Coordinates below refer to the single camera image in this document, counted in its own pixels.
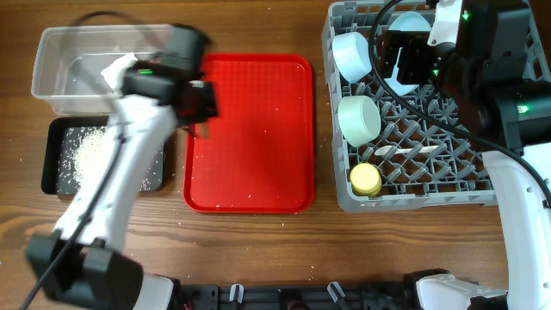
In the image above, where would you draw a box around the light blue plate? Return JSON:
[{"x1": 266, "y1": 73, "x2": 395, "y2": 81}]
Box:
[{"x1": 385, "y1": 12, "x2": 431, "y2": 96}]

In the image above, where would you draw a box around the light blue bowl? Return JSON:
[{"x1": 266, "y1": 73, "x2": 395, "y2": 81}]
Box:
[{"x1": 332, "y1": 32, "x2": 372, "y2": 83}]

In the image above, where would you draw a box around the mint green bowl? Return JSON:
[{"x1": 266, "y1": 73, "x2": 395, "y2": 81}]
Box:
[{"x1": 337, "y1": 96, "x2": 381, "y2": 147}]

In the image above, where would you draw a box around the white plastic spoon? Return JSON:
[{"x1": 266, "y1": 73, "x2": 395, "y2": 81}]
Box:
[{"x1": 375, "y1": 146, "x2": 438, "y2": 157}]

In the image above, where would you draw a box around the white rice pile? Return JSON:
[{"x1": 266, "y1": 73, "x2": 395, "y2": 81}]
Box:
[{"x1": 56, "y1": 126, "x2": 113, "y2": 195}]

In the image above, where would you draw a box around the yellow plastic cup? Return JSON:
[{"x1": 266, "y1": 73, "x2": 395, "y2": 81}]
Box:
[{"x1": 349, "y1": 163, "x2": 382, "y2": 197}]

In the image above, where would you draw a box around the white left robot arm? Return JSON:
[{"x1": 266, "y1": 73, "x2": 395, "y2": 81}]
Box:
[{"x1": 21, "y1": 24, "x2": 218, "y2": 309}]

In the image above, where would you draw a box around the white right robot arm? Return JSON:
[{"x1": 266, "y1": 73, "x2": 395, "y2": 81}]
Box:
[{"x1": 368, "y1": 1, "x2": 550, "y2": 309}]

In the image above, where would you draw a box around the grey dishwasher rack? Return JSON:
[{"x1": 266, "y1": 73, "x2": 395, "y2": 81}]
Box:
[{"x1": 321, "y1": 0, "x2": 551, "y2": 214}]

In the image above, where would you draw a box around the black waste tray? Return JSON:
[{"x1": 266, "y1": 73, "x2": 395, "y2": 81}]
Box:
[{"x1": 40, "y1": 115, "x2": 167, "y2": 195}]

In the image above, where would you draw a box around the red plastic tray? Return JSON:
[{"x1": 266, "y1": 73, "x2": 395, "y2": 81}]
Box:
[{"x1": 183, "y1": 53, "x2": 315, "y2": 214}]

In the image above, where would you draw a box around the white crumpled tissue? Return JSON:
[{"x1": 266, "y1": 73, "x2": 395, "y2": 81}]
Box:
[{"x1": 101, "y1": 53, "x2": 138, "y2": 92}]

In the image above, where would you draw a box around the clear plastic bin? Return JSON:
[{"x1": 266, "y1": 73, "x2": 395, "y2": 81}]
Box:
[{"x1": 31, "y1": 24, "x2": 171, "y2": 115}]

